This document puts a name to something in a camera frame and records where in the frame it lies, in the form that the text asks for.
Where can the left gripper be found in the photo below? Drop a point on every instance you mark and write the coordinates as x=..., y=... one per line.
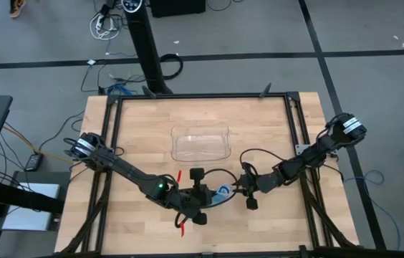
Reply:
x=196, y=199

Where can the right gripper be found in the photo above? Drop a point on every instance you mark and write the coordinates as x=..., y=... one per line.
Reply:
x=264, y=181

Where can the clear plastic zip bag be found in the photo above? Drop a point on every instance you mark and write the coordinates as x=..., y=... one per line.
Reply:
x=226, y=189

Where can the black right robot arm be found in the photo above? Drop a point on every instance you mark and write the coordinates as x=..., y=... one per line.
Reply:
x=316, y=150

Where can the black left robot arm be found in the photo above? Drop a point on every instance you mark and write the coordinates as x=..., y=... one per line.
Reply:
x=127, y=170

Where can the clear plastic tray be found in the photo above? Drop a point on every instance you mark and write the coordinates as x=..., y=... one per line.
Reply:
x=200, y=143

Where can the black tower fan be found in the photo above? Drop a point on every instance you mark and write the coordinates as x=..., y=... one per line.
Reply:
x=146, y=46

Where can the black power adapter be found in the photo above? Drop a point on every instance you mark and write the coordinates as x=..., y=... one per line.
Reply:
x=33, y=162

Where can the white box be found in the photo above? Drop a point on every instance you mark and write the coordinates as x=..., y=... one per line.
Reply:
x=30, y=218

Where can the black box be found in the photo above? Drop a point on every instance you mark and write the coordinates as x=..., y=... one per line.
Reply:
x=177, y=7

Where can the person's shoe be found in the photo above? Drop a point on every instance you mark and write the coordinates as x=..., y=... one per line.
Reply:
x=16, y=8

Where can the black aluminium table frame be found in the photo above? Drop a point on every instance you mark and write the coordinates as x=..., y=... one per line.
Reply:
x=202, y=96

